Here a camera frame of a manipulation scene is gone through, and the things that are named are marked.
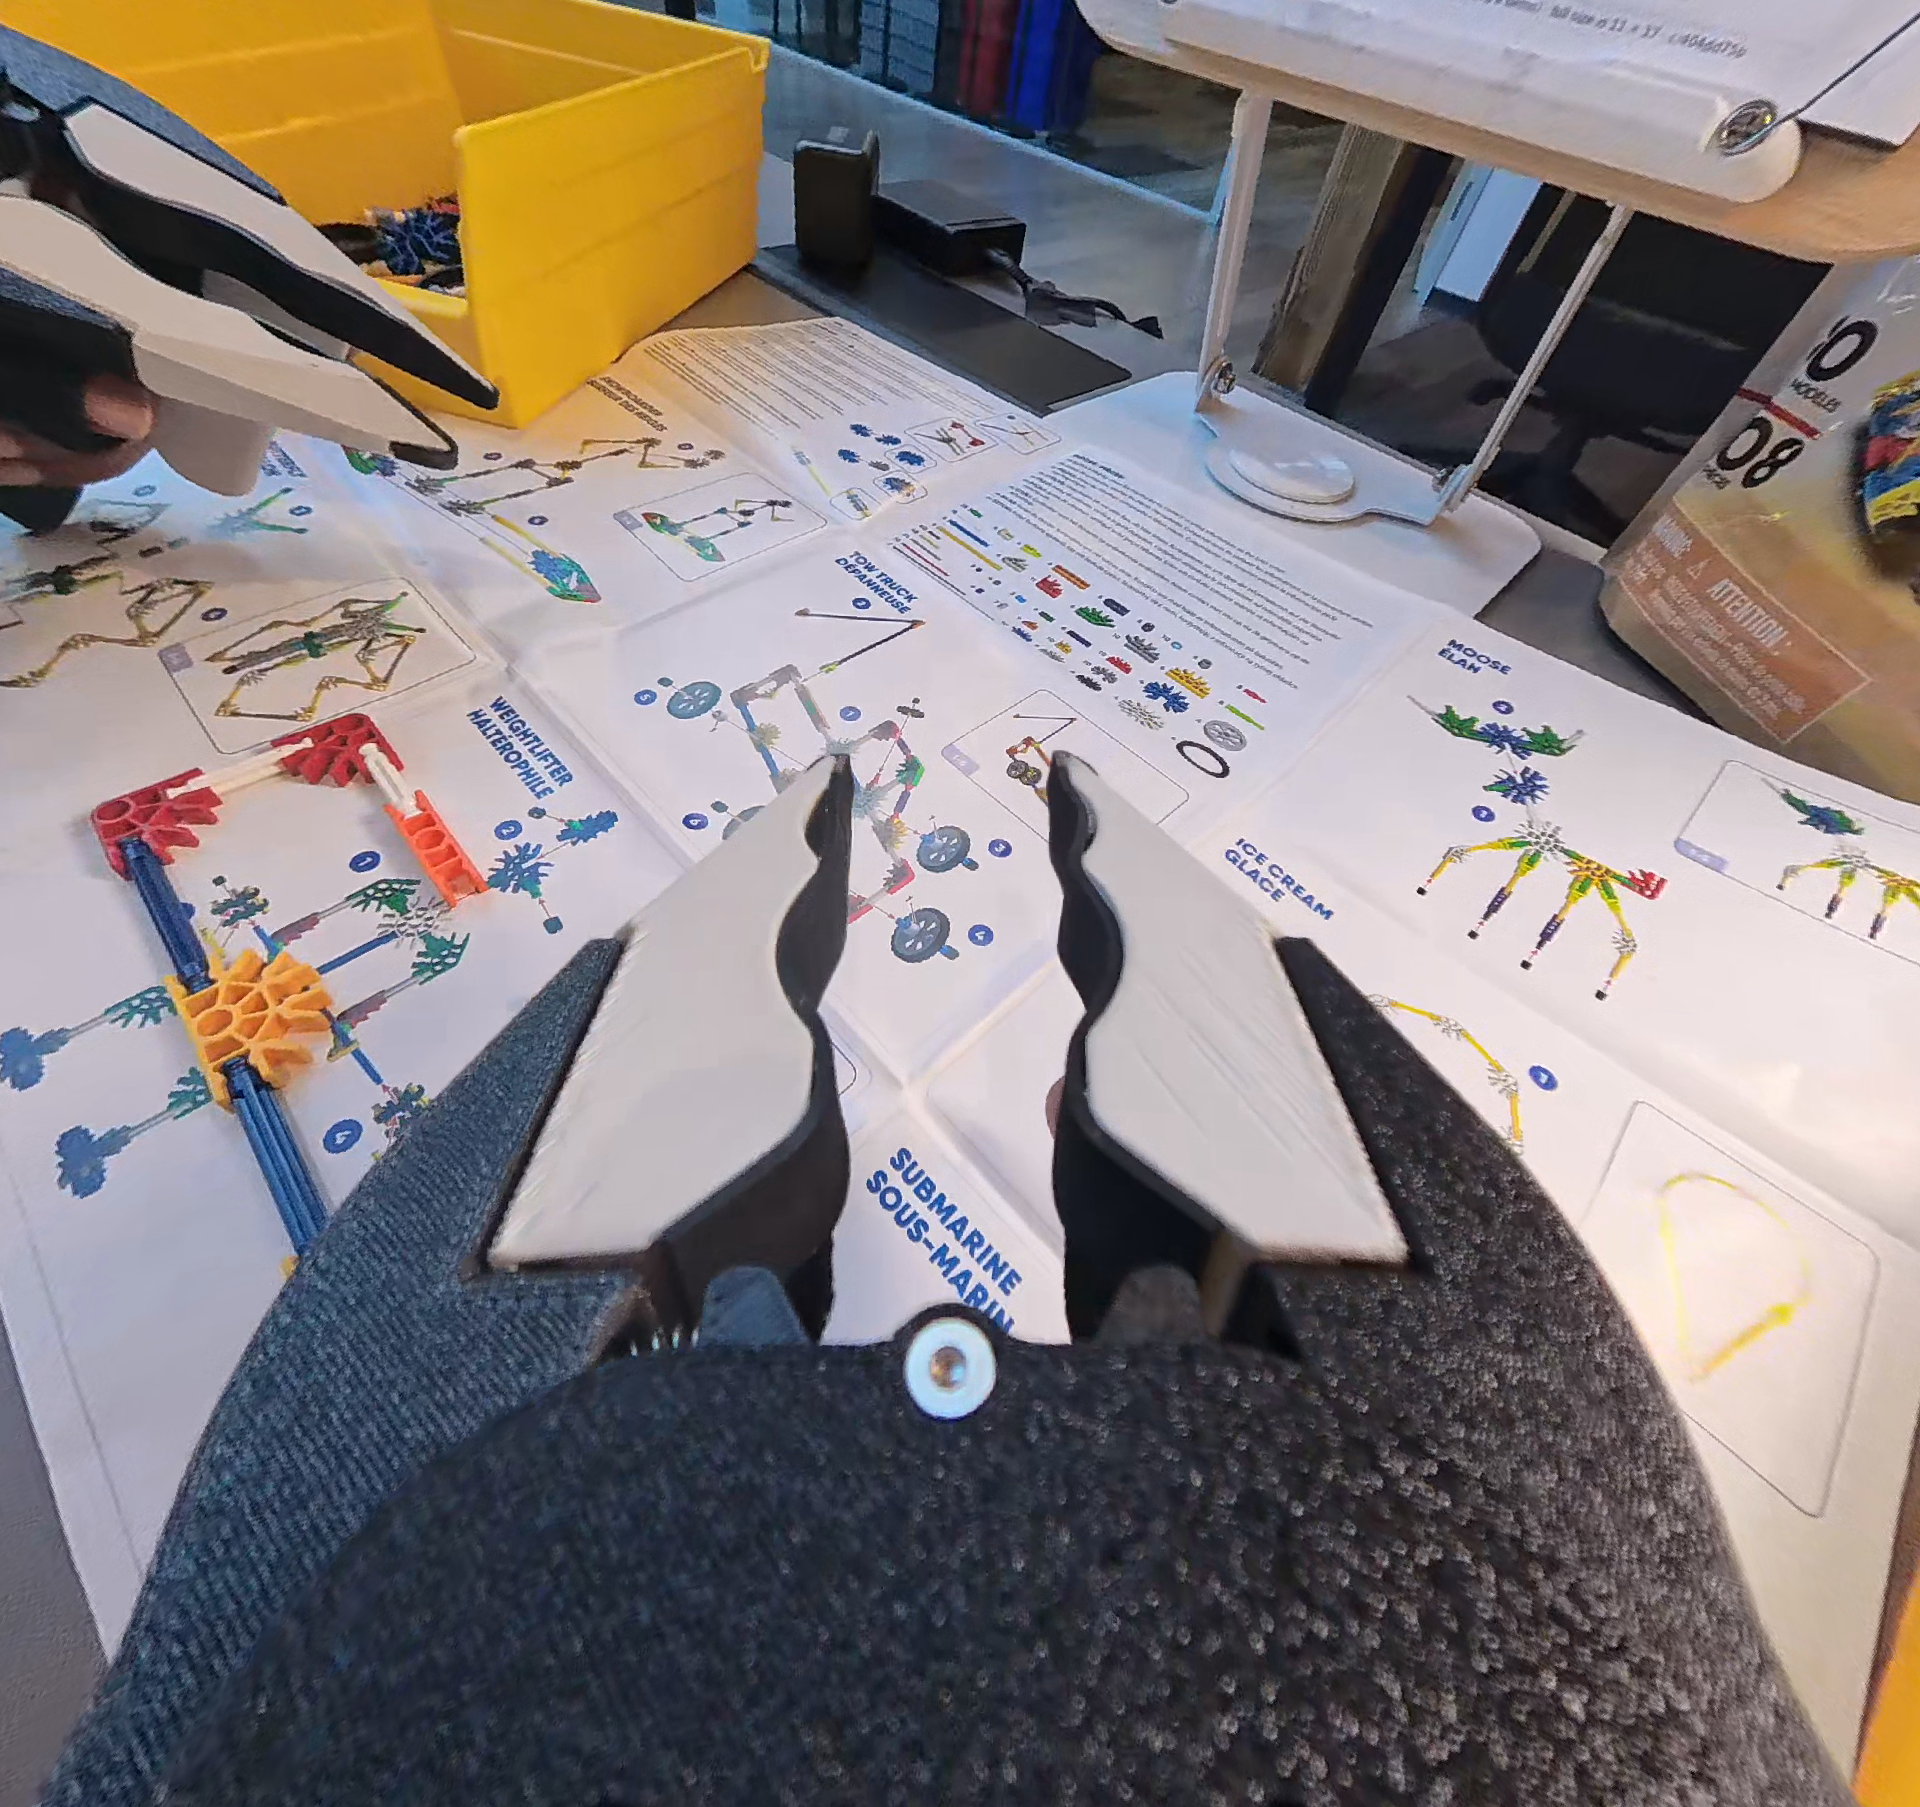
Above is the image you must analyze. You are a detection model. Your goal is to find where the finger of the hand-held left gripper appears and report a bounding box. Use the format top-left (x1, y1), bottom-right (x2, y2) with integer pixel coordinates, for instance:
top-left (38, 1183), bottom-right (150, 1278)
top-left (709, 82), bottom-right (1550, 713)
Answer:
top-left (0, 193), bottom-right (461, 475)
top-left (56, 99), bottom-right (505, 413)

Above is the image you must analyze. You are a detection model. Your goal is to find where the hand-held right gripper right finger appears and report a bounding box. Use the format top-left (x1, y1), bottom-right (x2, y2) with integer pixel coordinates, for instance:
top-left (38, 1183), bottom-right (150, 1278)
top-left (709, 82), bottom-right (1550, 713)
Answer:
top-left (1047, 748), bottom-right (1413, 1266)

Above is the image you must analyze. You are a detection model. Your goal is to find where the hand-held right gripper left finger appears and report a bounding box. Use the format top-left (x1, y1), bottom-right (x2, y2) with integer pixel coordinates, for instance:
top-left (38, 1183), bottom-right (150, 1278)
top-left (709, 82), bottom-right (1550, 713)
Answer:
top-left (487, 752), bottom-right (860, 1272)

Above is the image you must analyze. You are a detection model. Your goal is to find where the pile of colourful toy parts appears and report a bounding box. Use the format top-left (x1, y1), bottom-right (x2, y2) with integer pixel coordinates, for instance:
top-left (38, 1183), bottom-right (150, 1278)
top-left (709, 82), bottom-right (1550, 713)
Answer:
top-left (324, 193), bottom-right (467, 293)

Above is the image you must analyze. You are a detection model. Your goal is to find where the orange toy connector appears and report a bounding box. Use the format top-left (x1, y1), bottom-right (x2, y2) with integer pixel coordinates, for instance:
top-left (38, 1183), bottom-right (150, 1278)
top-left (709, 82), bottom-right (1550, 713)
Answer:
top-left (386, 786), bottom-right (489, 910)

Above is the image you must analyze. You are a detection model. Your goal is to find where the red toy connector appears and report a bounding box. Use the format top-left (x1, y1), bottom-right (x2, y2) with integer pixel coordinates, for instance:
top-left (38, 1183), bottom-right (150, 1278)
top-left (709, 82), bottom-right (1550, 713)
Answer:
top-left (276, 713), bottom-right (404, 789)
top-left (90, 772), bottom-right (226, 879)

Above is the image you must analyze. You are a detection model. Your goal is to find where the yellow divided parts bin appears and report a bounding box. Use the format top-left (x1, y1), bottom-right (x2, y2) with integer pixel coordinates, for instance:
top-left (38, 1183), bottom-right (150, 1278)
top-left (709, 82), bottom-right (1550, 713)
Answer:
top-left (0, 0), bottom-right (771, 428)

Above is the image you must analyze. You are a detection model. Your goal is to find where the blue rod orange connector assembly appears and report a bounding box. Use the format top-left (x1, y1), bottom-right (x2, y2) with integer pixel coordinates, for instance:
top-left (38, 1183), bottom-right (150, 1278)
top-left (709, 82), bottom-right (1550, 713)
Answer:
top-left (122, 839), bottom-right (407, 1252)

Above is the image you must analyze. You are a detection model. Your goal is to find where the black desk pad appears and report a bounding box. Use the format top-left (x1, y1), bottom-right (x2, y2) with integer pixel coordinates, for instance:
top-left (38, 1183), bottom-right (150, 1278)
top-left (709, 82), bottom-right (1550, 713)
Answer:
top-left (749, 248), bottom-right (1136, 413)

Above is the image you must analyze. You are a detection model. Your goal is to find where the person's left hand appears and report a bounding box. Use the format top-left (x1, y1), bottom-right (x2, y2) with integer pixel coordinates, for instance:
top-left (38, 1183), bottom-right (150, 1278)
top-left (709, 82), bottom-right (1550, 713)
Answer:
top-left (0, 384), bottom-right (163, 490)

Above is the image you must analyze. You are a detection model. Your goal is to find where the printed instruction sheet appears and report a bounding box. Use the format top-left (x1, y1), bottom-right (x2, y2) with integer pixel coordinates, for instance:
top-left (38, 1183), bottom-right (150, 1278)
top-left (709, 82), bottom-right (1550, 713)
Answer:
top-left (0, 314), bottom-right (1920, 1658)

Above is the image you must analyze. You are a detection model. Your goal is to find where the black box device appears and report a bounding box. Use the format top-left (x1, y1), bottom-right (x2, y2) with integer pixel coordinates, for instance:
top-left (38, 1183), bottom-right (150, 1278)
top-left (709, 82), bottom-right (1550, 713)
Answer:
top-left (792, 130), bottom-right (884, 270)

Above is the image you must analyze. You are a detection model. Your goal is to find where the K'NEX product box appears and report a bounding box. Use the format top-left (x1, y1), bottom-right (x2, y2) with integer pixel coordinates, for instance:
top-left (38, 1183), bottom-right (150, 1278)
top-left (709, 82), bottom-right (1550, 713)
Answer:
top-left (1598, 261), bottom-right (1920, 804)

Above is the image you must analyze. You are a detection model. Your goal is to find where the black power adapter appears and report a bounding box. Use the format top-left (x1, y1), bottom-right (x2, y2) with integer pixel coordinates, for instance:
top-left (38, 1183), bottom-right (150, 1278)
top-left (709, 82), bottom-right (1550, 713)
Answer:
top-left (874, 179), bottom-right (1028, 276)

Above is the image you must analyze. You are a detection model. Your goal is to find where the wooden board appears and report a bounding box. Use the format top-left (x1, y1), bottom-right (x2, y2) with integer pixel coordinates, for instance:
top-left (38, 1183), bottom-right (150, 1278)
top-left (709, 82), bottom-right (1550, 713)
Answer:
top-left (1064, 0), bottom-right (1920, 264)

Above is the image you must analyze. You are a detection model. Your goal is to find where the black cable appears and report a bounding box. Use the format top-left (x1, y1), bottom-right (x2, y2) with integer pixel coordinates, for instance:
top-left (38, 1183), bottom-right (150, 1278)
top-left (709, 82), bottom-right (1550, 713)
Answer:
top-left (989, 254), bottom-right (1165, 339)

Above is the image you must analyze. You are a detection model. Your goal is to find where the wooden post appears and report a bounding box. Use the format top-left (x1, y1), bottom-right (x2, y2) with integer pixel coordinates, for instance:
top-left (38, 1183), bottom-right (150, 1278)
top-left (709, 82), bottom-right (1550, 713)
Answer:
top-left (1259, 127), bottom-right (1419, 399)

